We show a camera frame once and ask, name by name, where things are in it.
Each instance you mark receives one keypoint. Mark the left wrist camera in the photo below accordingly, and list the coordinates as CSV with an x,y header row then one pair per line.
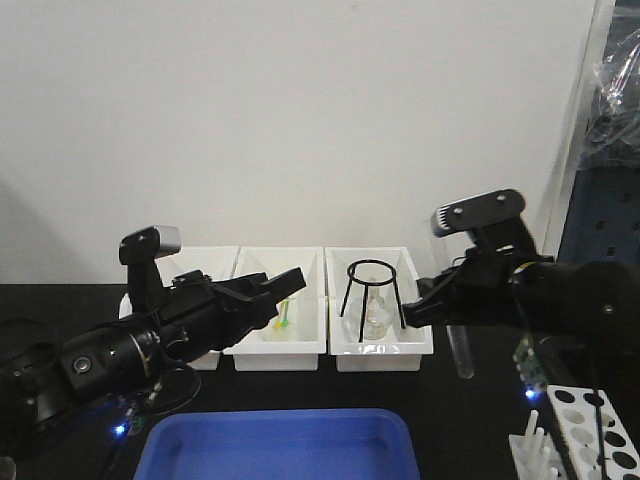
x,y
149,243

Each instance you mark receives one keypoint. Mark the white middle storage bin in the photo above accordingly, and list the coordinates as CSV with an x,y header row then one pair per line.
x,y
297,336

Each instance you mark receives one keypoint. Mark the black wire tripod stand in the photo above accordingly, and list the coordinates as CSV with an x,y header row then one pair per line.
x,y
375,272

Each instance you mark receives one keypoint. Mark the yellow green stirring sticks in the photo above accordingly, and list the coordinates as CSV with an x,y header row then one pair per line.
x,y
281,321

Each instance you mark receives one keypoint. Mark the clear beaker in bin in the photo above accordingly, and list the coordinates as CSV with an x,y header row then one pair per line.
x,y
290,333

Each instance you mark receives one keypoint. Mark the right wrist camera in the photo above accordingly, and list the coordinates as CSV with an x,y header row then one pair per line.
x,y
477,212

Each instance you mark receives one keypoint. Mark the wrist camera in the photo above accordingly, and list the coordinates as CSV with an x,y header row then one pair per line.
x,y
149,243
477,212

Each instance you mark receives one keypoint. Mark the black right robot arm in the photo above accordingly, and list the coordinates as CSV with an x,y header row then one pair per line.
x,y
596,303

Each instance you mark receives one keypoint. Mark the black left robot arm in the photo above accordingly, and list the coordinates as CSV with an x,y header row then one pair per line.
x,y
48,380

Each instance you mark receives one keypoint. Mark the white storage bin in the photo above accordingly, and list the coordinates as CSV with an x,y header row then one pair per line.
x,y
401,350
217,262
297,336

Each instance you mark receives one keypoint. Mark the grey pegboard drying rack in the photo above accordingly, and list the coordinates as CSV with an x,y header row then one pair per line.
x,y
602,222

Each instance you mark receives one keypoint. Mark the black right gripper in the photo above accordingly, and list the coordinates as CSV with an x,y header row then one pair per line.
x,y
479,291

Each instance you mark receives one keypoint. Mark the clear glass beaker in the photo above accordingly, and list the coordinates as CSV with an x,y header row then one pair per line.
x,y
7,468

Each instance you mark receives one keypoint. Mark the white left storage bin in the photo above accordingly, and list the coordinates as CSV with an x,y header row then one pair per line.
x,y
217,262

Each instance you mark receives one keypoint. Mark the clear glass flask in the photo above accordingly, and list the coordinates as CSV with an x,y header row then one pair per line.
x,y
367,316

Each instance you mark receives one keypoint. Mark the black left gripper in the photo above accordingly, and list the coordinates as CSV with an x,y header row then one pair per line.
x,y
171,327

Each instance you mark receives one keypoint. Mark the white right storage bin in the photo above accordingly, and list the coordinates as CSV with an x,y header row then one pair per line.
x,y
401,350

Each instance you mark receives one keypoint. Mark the white test tube rack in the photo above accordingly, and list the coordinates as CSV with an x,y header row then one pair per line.
x,y
592,442

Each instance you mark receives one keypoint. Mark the clear plastic bag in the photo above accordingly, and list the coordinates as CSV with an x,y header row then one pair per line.
x,y
612,136

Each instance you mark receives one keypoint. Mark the blue plastic tray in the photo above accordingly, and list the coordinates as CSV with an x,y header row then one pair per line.
x,y
350,443

